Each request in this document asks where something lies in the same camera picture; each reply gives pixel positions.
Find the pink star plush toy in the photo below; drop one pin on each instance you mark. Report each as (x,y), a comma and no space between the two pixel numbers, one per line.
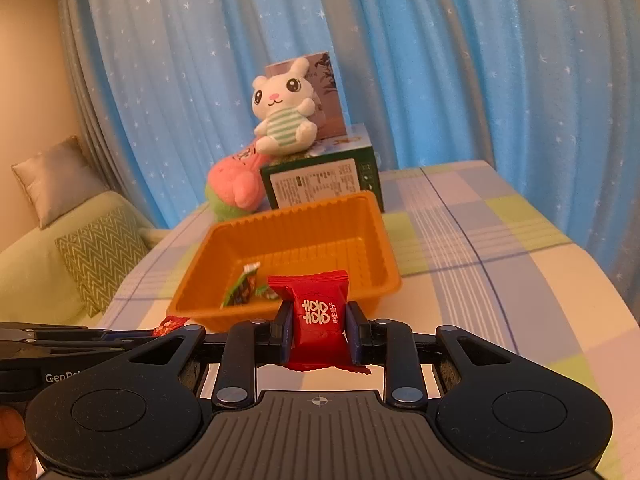
(235,185)

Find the pale printed tall box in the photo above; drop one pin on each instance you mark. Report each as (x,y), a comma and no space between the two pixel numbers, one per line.
(330,105)

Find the green zigzag cushion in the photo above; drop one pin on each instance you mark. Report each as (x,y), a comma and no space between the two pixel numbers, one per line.
(100,255)

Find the orange plastic tray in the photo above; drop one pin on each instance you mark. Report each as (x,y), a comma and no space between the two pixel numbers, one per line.
(310,240)

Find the large red snack packet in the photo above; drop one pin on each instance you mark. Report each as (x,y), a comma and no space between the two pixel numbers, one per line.
(315,310)

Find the grey satin cushion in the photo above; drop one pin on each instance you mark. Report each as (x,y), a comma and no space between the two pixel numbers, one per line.
(55,180)

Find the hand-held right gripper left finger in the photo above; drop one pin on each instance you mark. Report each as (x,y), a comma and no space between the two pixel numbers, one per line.
(284,335)

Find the small red candy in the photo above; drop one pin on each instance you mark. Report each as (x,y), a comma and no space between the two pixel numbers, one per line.
(170,326)

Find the light green sofa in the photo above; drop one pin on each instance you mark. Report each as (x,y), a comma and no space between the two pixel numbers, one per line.
(30,280)

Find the dark green carton box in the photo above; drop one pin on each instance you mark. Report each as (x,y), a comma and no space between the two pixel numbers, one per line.
(320,180)

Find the blue star-print curtain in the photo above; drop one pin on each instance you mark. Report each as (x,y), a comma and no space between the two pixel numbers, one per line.
(475,60)

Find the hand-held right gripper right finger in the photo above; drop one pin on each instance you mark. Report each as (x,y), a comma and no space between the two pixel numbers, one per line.
(356,335)

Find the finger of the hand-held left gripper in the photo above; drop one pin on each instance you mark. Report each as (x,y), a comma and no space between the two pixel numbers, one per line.
(60,347)
(50,329)

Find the person's left hand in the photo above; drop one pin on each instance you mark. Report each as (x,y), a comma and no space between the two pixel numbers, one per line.
(12,427)

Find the white rabbit plush toy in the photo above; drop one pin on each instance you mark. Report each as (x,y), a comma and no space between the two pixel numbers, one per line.
(285,127)

